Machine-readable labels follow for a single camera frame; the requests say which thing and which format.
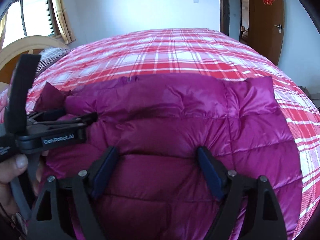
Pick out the yellow right curtain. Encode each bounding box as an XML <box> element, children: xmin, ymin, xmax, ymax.
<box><xmin>52</xmin><ymin>0</ymin><xmax>75</xmax><ymax>44</ymax></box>

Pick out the magenta puffer down jacket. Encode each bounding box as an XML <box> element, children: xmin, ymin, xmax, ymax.
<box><xmin>34</xmin><ymin>73</ymin><xmax>302</xmax><ymax>239</ymax></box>

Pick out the pink floral folded quilt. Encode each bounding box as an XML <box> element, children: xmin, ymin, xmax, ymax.
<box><xmin>0</xmin><ymin>87</ymin><xmax>9</xmax><ymax>124</ymax></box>

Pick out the red white plaid bedspread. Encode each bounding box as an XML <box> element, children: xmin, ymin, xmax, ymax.
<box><xmin>26</xmin><ymin>28</ymin><xmax>319</xmax><ymax>239</ymax></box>

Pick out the person's left hand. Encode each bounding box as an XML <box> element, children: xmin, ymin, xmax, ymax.
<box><xmin>0</xmin><ymin>150</ymin><xmax>50</xmax><ymax>217</ymax></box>

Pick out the silver door handle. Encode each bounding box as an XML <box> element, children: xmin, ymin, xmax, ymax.
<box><xmin>274</xmin><ymin>24</ymin><xmax>283</xmax><ymax>34</ymax></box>

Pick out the striped grey white pillow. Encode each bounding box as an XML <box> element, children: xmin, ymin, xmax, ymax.
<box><xmin>35</xmin><ymin>47</ymin><xmax>71</xmax><ymax>77</ymax></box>

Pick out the window with grey frame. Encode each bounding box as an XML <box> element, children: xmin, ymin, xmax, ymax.
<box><xmin>1</xmin><ymin>0</ymin><xmax>60</xmax><ymax>49</ymax></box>

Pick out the cream and brown round headboard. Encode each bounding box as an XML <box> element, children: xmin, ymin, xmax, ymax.
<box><xmin>0</xmin><ymin>35</ymin><xmax>68</xmax><ymax>84</ymax></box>

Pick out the brown wooden door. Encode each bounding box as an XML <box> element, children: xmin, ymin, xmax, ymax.
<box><xmin>248</xmin><ymin>0</ymin><xmax>284</xmax><ymax>65</ymax></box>

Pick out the black wrist strap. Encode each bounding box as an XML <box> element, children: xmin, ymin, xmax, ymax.
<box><xmin>4</xmin><ymin>53</ymin><xmax>42</xmax><ymax>136</ymax></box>

